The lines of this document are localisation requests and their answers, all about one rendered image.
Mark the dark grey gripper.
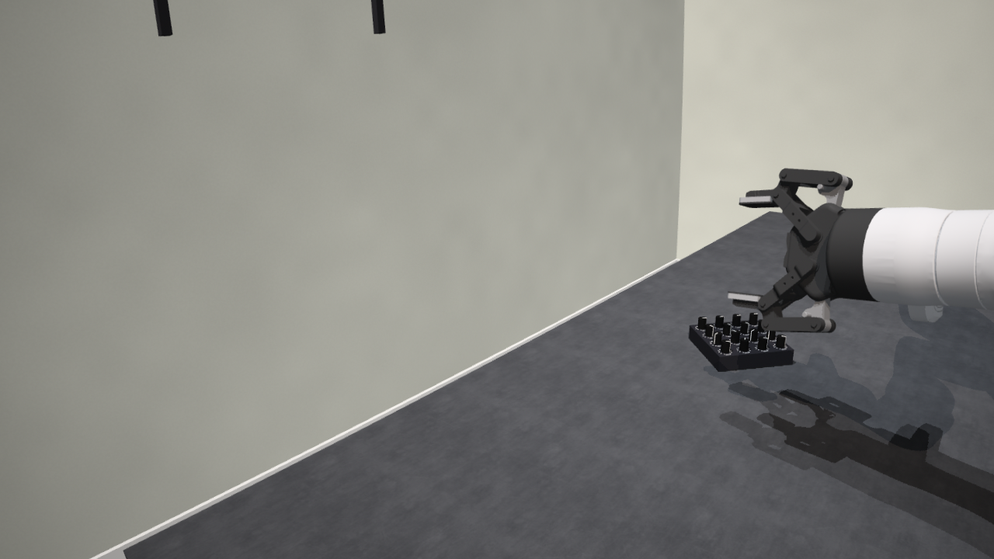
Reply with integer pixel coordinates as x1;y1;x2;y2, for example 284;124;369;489
728;168;884;333

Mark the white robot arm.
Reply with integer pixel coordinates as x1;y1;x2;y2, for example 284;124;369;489
863;207;994;322

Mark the black knob box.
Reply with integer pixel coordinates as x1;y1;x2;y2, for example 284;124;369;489
689;313;794;371

